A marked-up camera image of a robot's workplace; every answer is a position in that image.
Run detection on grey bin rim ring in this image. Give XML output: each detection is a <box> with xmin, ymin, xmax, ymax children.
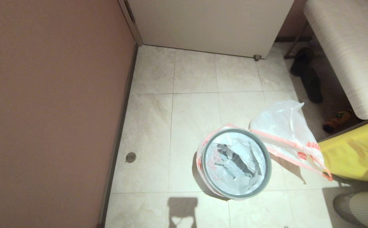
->
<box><xmin>201</xmin><ymin>128</ymin><xmax>272</xmax><ymax>200</ymax></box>

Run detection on white plastic bag orange trim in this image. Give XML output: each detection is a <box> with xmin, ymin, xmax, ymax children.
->
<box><xmin>196</xmin><ymin>123</ymin><xmax>271</xmax><ymax>199</ymax></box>

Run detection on used white printed trash bag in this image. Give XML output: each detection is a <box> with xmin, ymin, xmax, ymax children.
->
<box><xmin>250</xmin><ymin>100</ymin><xmax>333</xmax><ymax>181</ymax></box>

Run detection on yellow fabric bag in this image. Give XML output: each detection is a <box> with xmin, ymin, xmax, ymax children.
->
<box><xmin>319</xmin><ymin>118</ymin><xmax>368</xmax><ymax>182</ymax></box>

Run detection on white door panel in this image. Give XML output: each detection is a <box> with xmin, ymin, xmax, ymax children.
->
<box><xmin>127</xmin><ymin>0</ymin><xmax>295</xmax><ymax>58</ymax></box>

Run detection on black slipper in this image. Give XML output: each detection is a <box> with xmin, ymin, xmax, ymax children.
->
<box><xmin>290</xmin><ymin>47</ymin><xmax>315</xmax><ymax>76</ymax></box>
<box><xmin>301</xmin><ymin>69</ymin><xmax>324</xmax><ymax>104</ymax></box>

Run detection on dark metal bench leg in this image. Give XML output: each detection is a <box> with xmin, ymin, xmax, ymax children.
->
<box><xmin>284</xmin><ymin>20</ymin><xmax>309</xmax><ymax>59</ymax></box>

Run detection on orange brown shoe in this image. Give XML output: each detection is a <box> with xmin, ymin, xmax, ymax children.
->
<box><xmin>323</xmin><ymin>110</ymin><xmax>353</xmax><ymax>133</ymax></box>

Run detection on wood grain bench top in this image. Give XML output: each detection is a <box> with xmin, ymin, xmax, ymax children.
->
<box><xmin>304</xmin><ymin>0</ymin><xmax>368</xmax><ymax>120</ymax></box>

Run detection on grey ribbed cylinder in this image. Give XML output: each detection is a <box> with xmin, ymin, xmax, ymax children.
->
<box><xmin>333</xmin><ymin>191</ymin><xmax>368</xmax><ymax>228</ymax></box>

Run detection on grey door frame strip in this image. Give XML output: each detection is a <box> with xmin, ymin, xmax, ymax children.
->
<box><xmin>117</xmin><ymin>0</ymin><xmax>143</xmax><ymax>46</ymax></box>

